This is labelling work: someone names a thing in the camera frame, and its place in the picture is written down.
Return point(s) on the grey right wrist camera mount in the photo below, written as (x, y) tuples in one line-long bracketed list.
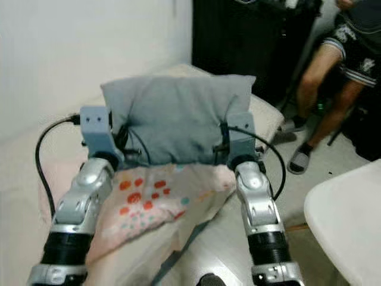
[(241, 140)]

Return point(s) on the black seat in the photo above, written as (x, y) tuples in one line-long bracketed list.
[(363, 128)]

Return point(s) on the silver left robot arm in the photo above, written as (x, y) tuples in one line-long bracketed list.
[(77, 208)]

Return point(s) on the pink dotted quilt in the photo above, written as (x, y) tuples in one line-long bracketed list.
[(155, 208)]

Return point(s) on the white bed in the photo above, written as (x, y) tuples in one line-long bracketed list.
[(18, 238)]

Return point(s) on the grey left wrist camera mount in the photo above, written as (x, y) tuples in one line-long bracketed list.
[(95, 128)]

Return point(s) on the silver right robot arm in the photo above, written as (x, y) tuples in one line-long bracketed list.
[(259, 205)]

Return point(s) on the grey slipper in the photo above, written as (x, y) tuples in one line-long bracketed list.
[(299, 161)]

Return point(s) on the grey pillow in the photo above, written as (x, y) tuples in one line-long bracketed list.
[(178, 119)]

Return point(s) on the seated person in shorts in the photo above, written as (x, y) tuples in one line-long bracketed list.
[(357, 42)]

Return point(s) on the black robot foot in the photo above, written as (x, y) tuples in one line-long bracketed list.
[(212, 280)]

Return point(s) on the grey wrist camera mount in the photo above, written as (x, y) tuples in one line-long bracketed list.
[(95, 128), (241, 140)]

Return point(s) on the white chair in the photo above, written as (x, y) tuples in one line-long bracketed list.
[(351, 220)]

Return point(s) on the black cabinet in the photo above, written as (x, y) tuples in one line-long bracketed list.
[(244, 42)]

